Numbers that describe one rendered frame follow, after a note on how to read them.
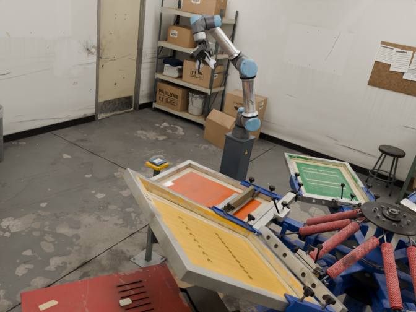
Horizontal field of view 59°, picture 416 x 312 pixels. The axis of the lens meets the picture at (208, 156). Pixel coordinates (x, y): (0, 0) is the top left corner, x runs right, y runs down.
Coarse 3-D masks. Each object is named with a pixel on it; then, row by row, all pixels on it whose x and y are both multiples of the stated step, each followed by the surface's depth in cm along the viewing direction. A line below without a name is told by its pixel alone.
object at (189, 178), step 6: (186, 174) 275; (192, 174) 276; (180, 180) 264; (186, 180) 266; (192, 180) 267; (204, 180) 270; (210, 180) 271; (222, 186) 265; (228, 192) 259; (234, 192) 260; (222, 198) 250; (246, 204) 247; (252, 204) 248; (258, 204) 250; (246, 210) 240; (252, 210) 241
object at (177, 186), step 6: (174, 180) 263; (168, 186) 254; (174, 186) 255; (180, 186) 256; (186, 186) 258; (210, 204) 241; (216, 204) 242; (240, 210) 239; (240, 216) 233; (246, 216) 234
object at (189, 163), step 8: (176, 168) 273; (184, 168) 281; (200, 168) 281; (208, 168) 280; (160, 176) 258; (168, 176) 266; (216, 176) 275; (224, 176) 272; (232, 184) 268; (240, 184) 265; (264, 208) 239; (256, 216) 229
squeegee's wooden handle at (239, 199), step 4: (248, 188) 246; (252, 188) 247; (244, 192) 240; (248, 192) 242; (252, 192) 249; (236, 196) 234; (240, 196) 235; (244, 196) 238; (248, 196) 245; (232, 200) 229; (236, 200) 230; (240, 200) 235; (244, 200) 241; (236, 204) 232; (240, 204) 238; (224, 208) 223
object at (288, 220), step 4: (284, 220) 220; (288, 220) 220; (292, 220) 221; (296, 220) 222; (276, 224) 223; (280, 224) 222; (288, 224) 219; (292, 224) 217; (296, 224) 218; (300, 224) 219; (304, 224) 219; (288, 228) 219; (292, 228) 218; (296, 228) 217
